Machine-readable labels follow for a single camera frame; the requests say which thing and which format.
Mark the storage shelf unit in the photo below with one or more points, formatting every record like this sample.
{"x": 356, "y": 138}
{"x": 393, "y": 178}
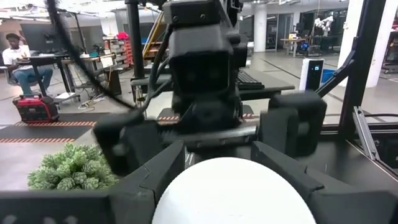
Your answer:
{"x": 119, "y": 49}

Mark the black background desk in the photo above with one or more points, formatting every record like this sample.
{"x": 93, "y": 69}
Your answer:
{"x": 46, "y": 57}

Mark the white tower air purifier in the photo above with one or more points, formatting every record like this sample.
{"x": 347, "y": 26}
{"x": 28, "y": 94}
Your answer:
{"x": 311, "y": 77}

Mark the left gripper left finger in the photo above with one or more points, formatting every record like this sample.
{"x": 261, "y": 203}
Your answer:
{"x": 77, "y": 208}

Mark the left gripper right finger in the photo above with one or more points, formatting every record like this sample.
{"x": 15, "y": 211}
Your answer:
{"x": 357, "y": 208}

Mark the wide amber pill bottle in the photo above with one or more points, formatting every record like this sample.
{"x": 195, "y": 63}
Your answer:
{"x": 233, "y": 193}

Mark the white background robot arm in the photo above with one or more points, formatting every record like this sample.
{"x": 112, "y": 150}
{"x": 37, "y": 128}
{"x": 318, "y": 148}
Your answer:
{"x": 323, "y": 23}

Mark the black computer monitor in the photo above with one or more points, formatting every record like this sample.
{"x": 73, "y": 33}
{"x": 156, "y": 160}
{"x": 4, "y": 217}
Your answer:
{"x": 40, "y": 37}

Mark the black mat red striped edge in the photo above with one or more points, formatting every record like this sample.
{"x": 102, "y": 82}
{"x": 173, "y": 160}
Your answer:
{"x": 46, "y": 130}

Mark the potted green succulent plant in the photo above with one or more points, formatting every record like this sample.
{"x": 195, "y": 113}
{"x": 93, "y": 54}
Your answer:
{"x": 71, "y": 168}

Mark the person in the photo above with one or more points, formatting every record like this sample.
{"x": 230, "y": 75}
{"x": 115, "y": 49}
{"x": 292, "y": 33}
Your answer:
{"x": 18, "y": 56}

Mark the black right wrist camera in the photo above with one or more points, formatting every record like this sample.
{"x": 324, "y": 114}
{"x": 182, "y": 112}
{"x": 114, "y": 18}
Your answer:
{"x": 202, "y": 46}

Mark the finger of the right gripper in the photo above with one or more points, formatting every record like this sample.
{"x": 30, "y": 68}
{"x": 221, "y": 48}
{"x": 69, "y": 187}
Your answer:
{"x": 295, "y": 124}
{"x": 130, "y": 143}

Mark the blue storage bin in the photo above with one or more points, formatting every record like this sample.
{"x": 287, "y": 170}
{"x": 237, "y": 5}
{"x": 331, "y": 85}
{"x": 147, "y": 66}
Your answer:
{"x": 329, "y": 76}

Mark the black round pole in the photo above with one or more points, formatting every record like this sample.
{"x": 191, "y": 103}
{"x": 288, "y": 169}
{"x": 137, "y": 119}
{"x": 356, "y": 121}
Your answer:
{"x": 135, "y": 37}

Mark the dark grey side desk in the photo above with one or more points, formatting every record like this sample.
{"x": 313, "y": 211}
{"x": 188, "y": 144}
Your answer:
{"x": 273, "y": 88}

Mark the red and black floor device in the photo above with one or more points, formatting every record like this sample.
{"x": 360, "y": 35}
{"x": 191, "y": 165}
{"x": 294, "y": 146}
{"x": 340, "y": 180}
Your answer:
{"x": 34, "y": 109}

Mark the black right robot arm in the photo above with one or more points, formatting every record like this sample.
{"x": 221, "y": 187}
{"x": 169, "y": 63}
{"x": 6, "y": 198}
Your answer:
{"x": 199, "y": 12}

